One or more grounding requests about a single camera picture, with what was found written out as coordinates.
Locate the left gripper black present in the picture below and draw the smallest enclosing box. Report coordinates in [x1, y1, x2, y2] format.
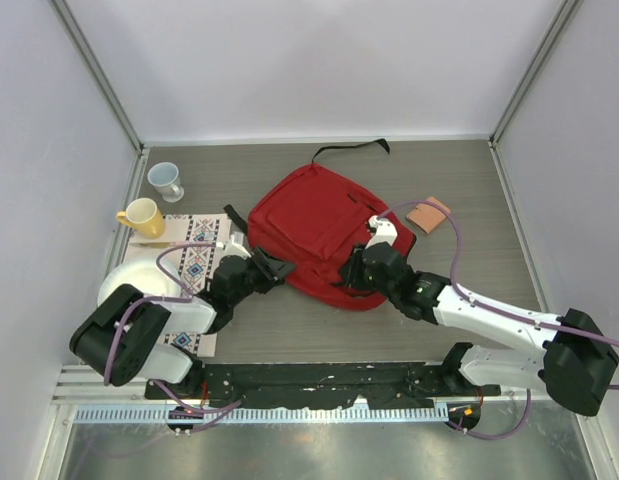
[229, 245, 295, 307]

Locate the red backpack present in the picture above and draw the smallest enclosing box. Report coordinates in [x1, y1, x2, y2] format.
[224, 162, 388, 311]

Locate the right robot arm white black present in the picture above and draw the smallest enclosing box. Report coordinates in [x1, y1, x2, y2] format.
[339, 242, 619, 417]

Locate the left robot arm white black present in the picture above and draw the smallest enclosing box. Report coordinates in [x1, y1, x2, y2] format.
[69, 247, 296, 399]

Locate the patterned placemat cloth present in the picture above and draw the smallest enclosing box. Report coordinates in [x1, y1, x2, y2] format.
[99, 212, 231, 358]

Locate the light blue cup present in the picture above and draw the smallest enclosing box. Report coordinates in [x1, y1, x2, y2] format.
[147, 162, 185, 203]

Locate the yellow mug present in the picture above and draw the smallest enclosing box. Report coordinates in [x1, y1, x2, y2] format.
[116, 198, 165, 239]

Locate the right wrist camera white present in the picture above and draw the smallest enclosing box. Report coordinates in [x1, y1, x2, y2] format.
[366, 215, 398, 248]

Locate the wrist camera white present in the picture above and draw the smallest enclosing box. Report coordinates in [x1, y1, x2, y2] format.
[366, 215, 398, 248]
[216, 232, 251, 259]

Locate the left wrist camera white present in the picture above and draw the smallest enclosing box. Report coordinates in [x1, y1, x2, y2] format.
[216, 232, 251, 259]

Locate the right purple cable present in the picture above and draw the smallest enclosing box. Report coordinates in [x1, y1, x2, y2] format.
[373, 200, 619, 441]

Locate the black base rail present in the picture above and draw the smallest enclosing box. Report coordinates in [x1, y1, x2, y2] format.
[168, 362, 501, 410]

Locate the white cable duct strip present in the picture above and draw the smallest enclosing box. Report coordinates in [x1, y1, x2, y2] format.
[74, 403, 449, 424]

